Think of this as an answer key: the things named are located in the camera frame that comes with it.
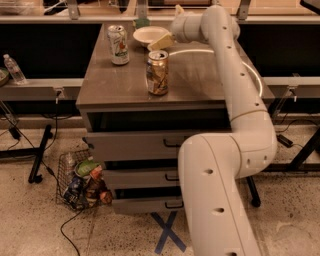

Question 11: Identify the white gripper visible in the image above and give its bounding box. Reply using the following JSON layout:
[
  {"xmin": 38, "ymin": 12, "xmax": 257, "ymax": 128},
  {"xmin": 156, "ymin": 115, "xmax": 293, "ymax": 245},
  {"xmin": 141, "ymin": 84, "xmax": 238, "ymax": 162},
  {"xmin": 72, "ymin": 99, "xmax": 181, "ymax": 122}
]
[{"xmin": 147, "ymin": 4, "xmax": 204, "ymax": 51}]

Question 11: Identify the white paper bowl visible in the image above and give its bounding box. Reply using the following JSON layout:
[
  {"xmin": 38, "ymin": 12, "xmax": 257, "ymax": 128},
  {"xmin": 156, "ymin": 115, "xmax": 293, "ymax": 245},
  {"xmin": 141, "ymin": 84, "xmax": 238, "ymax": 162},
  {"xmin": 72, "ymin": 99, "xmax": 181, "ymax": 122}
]
[{"xmin": 133, "ymin": 26, "xmax": 168, "ymax": 47}]

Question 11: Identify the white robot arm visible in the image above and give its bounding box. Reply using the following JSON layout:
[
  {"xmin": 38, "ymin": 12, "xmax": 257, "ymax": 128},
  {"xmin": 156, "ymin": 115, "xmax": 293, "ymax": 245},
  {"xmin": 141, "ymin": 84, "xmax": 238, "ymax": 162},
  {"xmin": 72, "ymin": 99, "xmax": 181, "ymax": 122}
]
[{"xmin": 170, "ymin": 5, "xmax": 277, "ymax": 256}]

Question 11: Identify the green yellow sponge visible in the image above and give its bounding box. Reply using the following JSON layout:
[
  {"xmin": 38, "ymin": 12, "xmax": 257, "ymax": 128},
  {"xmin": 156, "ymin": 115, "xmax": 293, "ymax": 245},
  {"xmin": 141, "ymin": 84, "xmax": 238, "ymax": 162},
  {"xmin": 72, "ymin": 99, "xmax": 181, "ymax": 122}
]
[{"xmin": 133, "ymin": 18, "xmax": 150, "ymax": 29}]

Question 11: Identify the green bowl at edge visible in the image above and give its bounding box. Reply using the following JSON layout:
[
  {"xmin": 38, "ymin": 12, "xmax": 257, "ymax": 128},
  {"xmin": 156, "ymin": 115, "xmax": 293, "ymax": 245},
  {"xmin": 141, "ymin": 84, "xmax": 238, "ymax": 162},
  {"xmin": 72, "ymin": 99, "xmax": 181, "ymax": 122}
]
[{"xmin": 0, "ymin": 68, "xmax": 9, "ymax": 87}]

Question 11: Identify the gold brown soda can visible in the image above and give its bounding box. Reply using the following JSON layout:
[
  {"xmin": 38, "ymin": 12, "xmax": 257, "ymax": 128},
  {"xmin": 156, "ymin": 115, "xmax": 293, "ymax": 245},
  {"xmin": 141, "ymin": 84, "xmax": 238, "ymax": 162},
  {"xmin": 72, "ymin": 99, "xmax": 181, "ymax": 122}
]
[{"xmin": 146, "ymin": 50, "xmax": 169, "ymax": 96}]

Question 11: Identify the white green soda can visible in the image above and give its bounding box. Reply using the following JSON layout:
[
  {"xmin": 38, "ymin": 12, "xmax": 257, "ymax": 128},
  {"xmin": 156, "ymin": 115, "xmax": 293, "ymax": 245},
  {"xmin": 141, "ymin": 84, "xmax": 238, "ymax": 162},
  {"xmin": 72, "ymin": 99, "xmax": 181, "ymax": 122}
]
[{"xmin": 107, "ymin": 25, "xmax": 129, "ymax": 65}]

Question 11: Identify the grey drawer cabinet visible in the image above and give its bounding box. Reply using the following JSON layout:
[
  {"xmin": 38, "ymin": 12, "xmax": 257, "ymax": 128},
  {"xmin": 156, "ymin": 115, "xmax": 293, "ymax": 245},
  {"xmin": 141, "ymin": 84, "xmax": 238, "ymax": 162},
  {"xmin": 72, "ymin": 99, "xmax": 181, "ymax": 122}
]
[{"xmin": 77, "ymin": 33, "xmax": 261, "ymax": 200}]

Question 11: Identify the top grey drawer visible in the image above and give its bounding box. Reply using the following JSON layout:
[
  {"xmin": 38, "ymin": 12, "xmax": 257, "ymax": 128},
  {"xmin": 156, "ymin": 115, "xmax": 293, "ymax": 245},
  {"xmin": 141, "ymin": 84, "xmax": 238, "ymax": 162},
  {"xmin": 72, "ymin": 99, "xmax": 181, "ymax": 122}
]
[{"xmin": 85, "ymin": 130, "xmax": 193, "ymax": 162}]

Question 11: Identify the grey drawer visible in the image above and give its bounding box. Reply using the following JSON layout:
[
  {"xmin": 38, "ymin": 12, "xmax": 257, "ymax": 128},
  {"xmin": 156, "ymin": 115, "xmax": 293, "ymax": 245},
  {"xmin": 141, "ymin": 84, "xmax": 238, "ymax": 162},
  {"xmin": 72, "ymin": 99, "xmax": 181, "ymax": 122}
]
[
  {"xmin": 85, "ymin": 130, "xmax": 193, "ymax": 162},
  {"xmin": 103, "ymin": 168, "xmax": 179, "ymax": 189},
  {"xmin": 112, "ymin": 197, "xmax": 184, "ymax": 214}
]

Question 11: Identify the middle grey drawer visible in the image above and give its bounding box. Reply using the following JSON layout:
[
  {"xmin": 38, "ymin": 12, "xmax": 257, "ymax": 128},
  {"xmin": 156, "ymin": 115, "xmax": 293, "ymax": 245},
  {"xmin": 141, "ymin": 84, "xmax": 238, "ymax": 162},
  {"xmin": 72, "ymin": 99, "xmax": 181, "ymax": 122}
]
[{"xmin": 103, "ymin": 168, "xmax": 179, "ymax": 189}]

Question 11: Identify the clear plastic water bottle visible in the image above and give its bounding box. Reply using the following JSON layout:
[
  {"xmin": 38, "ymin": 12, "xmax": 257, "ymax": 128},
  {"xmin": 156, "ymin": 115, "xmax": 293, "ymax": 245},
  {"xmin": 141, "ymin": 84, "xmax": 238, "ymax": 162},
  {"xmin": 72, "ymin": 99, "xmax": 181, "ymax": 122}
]
[{"xmin": 3, "ymin": 54, "xmax": 27, "ymax": 85}]

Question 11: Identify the green chip bag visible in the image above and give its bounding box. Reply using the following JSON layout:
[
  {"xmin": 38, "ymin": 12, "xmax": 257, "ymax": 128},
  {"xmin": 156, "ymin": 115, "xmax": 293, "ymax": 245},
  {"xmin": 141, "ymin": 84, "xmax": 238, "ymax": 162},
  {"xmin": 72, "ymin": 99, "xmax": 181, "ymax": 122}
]
[{"xmin": 75, "ymin": 159, "xmax": 99, "ymax": 178}]

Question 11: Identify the bottom grey drawer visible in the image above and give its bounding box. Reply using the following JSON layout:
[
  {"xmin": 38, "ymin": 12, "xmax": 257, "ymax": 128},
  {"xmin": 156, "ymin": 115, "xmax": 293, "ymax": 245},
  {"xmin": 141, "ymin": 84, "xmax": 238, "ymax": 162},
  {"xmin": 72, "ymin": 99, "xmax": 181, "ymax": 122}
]
[{"xmin": 112, "ymin": 197, "xmax": 184, "ymax": 214}]

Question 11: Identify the black table leg right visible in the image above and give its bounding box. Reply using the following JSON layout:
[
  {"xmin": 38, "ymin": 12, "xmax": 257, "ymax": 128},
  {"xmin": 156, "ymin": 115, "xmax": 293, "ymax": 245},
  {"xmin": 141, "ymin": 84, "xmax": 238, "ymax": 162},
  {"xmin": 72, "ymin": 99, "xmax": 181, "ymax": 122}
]
[{"xmin": 247, "ymin": 176, "xmax": 261, "ymax": 207}]

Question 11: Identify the black table leg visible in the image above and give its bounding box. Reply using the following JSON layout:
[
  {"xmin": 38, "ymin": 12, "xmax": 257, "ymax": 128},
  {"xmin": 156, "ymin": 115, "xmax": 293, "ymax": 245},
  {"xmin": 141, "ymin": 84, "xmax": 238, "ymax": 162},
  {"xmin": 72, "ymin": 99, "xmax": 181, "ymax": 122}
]
[
  {"xmin": 247, "ymin": 176, "xmax": 261, "ymax": 207},
  {"xmin": 28, "ymin": 125, "xmax": 52, "ymax": 184}
]

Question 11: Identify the black table leg left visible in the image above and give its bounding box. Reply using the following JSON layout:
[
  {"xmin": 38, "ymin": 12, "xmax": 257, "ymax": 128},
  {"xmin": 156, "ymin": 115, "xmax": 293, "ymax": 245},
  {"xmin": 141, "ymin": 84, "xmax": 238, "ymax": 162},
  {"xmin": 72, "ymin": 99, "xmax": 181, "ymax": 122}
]
[{"xmin": 28, "ymin": 125, "xmax": 52, "ymax": 184}]

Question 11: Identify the blue tape cross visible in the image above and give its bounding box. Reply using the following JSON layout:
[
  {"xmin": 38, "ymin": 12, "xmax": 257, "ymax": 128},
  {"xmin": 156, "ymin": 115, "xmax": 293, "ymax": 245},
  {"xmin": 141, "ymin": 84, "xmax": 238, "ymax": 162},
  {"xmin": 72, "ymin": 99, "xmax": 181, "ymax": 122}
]
[{"xmin": 151, "ymin": 211, "xmax": 186, "ymax": 255}]

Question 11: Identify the black floor cable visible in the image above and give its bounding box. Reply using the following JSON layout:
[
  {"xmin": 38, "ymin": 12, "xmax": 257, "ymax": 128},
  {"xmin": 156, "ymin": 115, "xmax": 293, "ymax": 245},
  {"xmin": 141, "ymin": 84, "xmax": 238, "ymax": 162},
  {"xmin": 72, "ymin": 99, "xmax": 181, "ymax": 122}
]
[{"xmin": 0, "ymin": 96, "xmax": 84, "ymax": 256}]

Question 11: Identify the wire basket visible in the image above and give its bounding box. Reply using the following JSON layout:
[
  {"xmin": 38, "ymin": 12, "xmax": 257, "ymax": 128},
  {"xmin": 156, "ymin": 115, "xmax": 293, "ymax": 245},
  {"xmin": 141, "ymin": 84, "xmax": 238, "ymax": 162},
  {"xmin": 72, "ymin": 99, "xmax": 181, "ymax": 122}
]
[{"xmin": 56, "ymin": 150, "xmax": 113, "ymax": 211}]

